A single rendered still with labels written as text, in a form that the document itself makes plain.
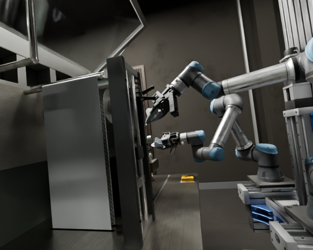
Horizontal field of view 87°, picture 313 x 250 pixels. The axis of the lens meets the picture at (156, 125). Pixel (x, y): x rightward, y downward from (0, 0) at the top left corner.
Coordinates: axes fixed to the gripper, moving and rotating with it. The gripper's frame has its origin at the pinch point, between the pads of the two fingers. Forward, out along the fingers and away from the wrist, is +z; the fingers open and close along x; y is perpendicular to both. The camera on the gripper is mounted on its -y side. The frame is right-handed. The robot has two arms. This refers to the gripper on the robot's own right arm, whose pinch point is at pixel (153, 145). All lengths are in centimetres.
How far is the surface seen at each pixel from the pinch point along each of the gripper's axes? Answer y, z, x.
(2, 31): 86, 25, 17
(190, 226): 18, -28, 57
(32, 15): 83, -5, 35
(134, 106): 51, -17, 31
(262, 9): 0, -161, -298
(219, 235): -143, -28, 9
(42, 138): 47, 28, 34
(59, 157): 44, 14, 44
